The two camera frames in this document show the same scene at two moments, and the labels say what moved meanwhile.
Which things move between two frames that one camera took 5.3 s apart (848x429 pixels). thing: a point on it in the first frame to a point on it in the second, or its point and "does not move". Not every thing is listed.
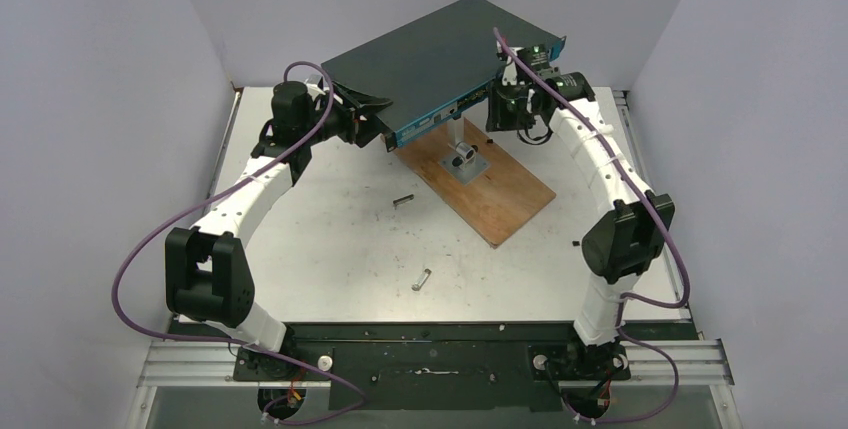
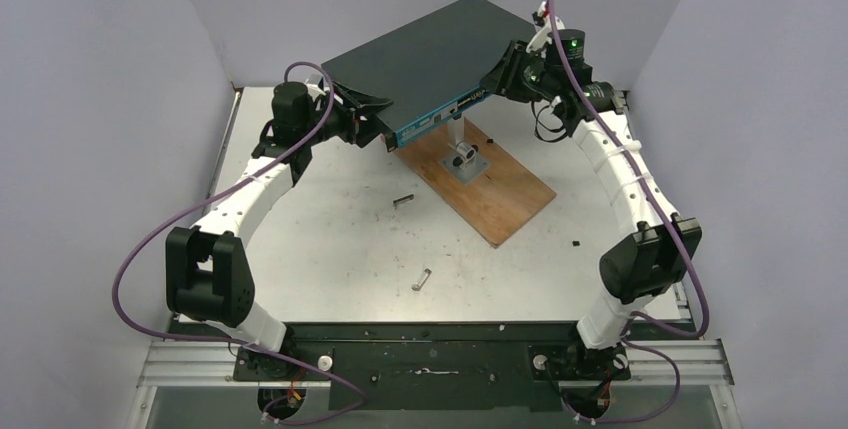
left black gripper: [355, 131] does not move
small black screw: [403, 200] does not move
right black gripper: [497, 119] to [504, 78]
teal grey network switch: [439, 68] does not move
